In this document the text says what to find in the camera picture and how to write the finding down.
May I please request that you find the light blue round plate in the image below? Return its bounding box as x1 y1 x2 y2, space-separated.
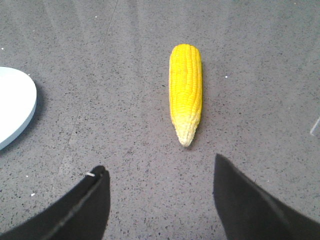
0 66 37 149

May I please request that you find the yellow corn cob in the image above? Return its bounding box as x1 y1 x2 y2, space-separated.
168 44 203 147

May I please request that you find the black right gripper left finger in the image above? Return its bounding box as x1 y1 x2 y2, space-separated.
0 165 111 240

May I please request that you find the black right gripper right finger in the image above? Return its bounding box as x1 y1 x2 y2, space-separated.
213 154 320 240

